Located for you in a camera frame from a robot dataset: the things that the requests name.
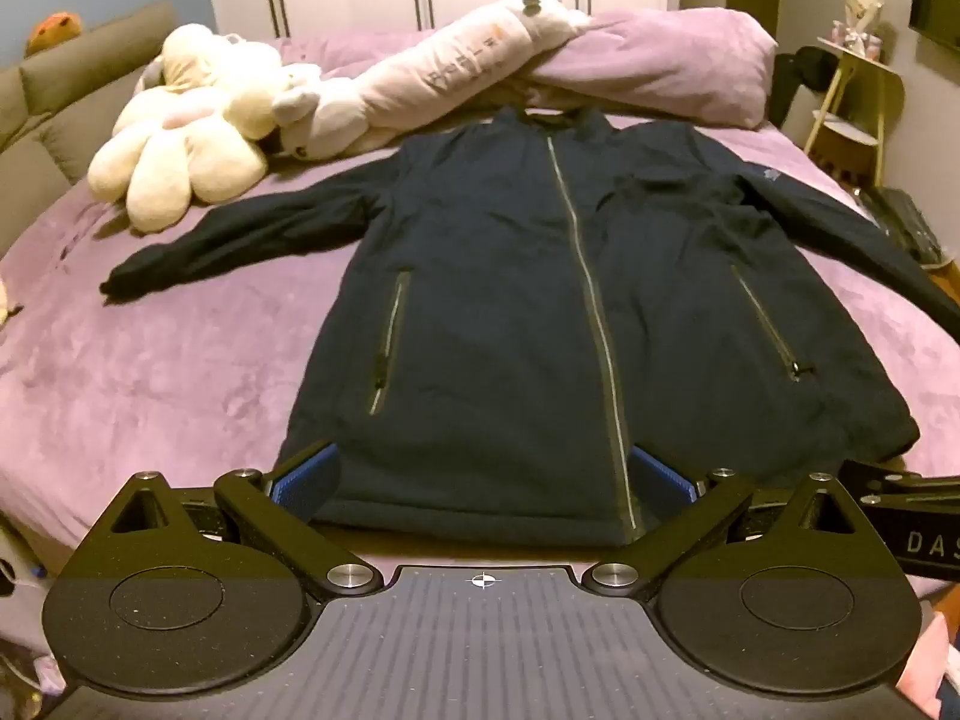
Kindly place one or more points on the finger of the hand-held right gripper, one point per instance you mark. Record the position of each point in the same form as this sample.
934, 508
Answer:
900, 486

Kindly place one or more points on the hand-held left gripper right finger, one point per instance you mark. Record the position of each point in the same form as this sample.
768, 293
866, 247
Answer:
661, 481

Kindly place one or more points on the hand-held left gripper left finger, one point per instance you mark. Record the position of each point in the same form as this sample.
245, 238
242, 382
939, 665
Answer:
300, 484

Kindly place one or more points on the navy zip jacket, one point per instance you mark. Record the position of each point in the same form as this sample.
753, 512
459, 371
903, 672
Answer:
487, 315

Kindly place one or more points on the pink cloth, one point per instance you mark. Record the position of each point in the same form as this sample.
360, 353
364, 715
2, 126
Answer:
937, 660

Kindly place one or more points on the purple bed sheet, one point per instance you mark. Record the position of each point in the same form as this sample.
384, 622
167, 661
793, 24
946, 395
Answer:
187, 360

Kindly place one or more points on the cream flower plush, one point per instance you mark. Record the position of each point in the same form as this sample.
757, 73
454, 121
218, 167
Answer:
187, 157

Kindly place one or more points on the white rabbit plush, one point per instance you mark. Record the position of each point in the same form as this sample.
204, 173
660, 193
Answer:
304, 101

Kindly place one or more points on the purple duvet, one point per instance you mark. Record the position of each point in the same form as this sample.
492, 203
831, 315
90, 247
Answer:
660, 67

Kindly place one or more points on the yellow side table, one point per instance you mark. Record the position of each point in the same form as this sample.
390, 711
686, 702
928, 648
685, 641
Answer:
870, 64

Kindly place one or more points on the black garment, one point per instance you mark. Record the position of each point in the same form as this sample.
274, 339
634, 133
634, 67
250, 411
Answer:
810, 71

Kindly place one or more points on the long pink plush pillow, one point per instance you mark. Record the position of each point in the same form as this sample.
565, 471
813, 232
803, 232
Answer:
450, 67

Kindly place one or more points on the grey padded headboard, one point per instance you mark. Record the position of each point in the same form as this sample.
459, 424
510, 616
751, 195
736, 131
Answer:
67, 90

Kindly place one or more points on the wrapped bouquet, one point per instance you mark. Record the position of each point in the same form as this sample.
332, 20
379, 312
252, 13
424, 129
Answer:
862, 4

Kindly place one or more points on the orange plush toy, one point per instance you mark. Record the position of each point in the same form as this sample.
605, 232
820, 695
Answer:
56, 26

